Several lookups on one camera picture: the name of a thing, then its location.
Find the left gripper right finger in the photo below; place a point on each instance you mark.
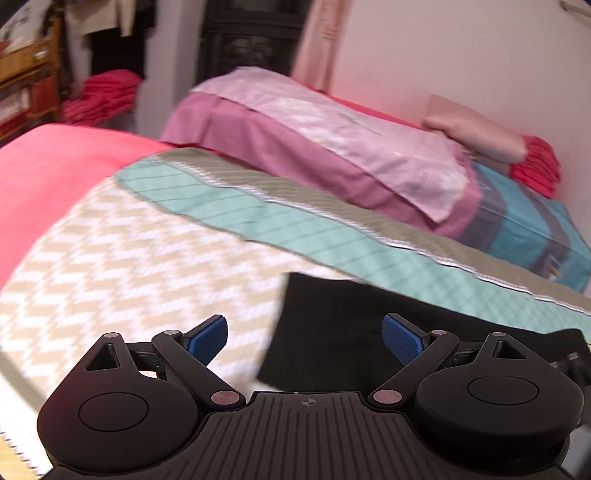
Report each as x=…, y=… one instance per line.
x=420, y=353

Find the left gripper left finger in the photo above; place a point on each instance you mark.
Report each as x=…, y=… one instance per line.
x=186, y=356

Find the black knit pants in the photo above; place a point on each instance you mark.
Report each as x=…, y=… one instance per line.
x=329, y=335

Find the patterned zigzag quilt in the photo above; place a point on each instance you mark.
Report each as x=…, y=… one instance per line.
x=180, y=236

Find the blue grey striped pillow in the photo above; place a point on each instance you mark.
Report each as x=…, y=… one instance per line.
x=517, y=225

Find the pink floral pillow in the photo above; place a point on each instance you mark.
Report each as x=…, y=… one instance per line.
x=271, y=123

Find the red folded cloth stack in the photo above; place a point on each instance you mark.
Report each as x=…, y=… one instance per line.
x=540, y=169

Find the pale pink folded cloth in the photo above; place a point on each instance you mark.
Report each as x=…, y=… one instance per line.
x=474, y=130

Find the pink bed sheet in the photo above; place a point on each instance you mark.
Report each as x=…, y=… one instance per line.
x=47, y=170

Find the red blanket pile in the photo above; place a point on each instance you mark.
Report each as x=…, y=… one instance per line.
x=102, y=98

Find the dark cabinet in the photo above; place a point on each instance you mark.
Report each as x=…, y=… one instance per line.
x=263, y=33

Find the wooden shelf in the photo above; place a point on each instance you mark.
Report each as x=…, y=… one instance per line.
x=30, y=85

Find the hanging pink garment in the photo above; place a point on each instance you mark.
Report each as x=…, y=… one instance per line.
x=319, y=44

